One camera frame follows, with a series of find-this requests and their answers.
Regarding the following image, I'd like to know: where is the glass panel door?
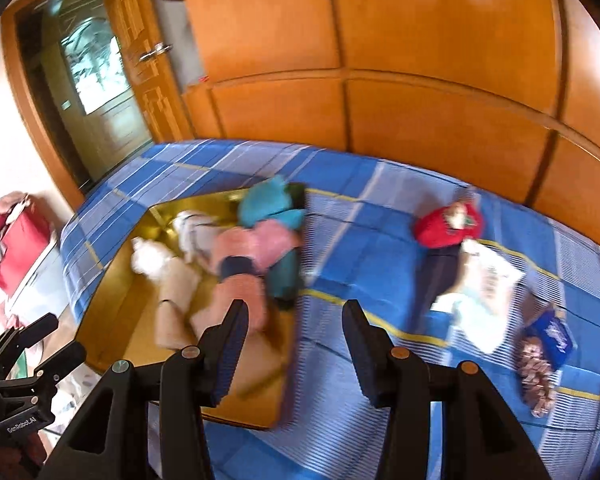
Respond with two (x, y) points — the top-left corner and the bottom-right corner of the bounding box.
(15, 0), (154, 192)

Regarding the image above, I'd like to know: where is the blue plaid bed sheet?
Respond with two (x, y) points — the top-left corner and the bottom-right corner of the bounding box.
(60, 139), (600, 480)

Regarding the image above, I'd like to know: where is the metal door knob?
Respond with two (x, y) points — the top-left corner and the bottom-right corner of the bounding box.
(139, 43), (173, 63)

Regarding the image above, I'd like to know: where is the red bag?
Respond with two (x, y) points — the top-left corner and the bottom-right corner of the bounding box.
(0, 200), (56, 302)

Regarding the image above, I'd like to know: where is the wooden door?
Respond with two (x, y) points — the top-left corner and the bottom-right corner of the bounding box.
(102, 0), (196, 147)

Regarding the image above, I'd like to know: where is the beige printed sock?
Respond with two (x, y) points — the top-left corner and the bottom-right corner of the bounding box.
(152, 262), (204, 349)

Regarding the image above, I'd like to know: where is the red plush toy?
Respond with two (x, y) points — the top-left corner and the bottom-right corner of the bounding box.
(412, 202), (483, 250)

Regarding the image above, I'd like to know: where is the white wet wipes pack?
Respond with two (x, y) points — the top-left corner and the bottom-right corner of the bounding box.
(430, 240), (526, 356)

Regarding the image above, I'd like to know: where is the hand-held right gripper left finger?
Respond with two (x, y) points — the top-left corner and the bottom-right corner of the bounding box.
(40, 299), (251, 480)

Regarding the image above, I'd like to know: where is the teal teddy bear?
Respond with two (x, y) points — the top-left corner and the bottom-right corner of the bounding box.
(237, 175), (308, 311)

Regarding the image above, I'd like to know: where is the wooden wardrobe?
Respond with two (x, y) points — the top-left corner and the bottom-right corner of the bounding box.
(172, 0), (600, 261)

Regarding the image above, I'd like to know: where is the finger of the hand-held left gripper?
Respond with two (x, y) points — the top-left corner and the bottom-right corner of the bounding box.
(0, 312), (61, 363)
(0, 342), (87, 402)

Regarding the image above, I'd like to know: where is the blue tissue pack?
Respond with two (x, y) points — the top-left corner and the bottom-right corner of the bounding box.
(524, 307), (579, 368)

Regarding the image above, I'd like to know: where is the pink cloth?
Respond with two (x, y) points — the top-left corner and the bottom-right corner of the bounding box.
(252, 220), (303, 271)

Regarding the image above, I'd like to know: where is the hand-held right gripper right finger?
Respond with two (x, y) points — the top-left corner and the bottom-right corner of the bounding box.
(341, 299), (551, 480)

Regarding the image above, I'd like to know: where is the white patterned bag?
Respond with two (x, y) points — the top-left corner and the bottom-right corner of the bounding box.
(45, 364), (107, 437)

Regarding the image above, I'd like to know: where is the white plastic bag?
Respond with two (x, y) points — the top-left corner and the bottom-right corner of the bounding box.
(130, 237), (176, 276)

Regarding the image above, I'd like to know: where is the gold rectangular box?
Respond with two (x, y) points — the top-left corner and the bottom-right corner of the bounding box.
(75, 187), (306, 431)

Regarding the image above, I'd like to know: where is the pink and navy sock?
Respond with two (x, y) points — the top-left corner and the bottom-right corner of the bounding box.
(190, 227), (272, 342)

